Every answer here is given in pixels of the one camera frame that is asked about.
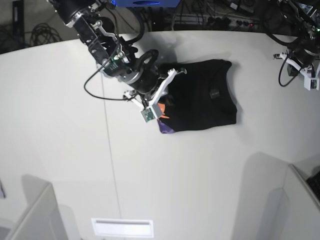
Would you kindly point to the blue box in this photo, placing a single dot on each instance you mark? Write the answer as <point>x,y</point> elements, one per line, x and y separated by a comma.
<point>146,3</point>

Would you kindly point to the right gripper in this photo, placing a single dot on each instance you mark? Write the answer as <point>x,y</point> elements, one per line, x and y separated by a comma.
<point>147,82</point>

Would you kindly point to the white partition panel left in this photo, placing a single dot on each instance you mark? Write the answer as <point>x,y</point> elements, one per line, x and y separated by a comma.
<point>43,218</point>

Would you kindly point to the white partition panel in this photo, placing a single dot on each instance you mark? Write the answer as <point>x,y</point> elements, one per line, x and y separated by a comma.
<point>43,218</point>
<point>277,209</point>

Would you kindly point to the white power strip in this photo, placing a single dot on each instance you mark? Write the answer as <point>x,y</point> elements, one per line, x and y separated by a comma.
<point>224,22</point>

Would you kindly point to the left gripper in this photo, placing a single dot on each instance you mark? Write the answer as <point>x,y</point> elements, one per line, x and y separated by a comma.
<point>302,55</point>

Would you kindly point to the white partition panel right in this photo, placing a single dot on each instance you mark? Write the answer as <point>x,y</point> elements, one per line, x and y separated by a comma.
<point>277,209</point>

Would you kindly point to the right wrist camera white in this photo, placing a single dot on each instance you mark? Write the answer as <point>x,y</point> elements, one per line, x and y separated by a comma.
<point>150,109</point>

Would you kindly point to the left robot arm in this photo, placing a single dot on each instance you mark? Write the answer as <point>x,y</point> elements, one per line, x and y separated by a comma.
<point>289,12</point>

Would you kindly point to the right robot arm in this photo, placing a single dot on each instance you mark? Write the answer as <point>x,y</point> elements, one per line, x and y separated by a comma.
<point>115,56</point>

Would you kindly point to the black T-shirt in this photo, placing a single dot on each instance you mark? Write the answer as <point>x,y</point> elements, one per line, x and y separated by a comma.
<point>198,99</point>

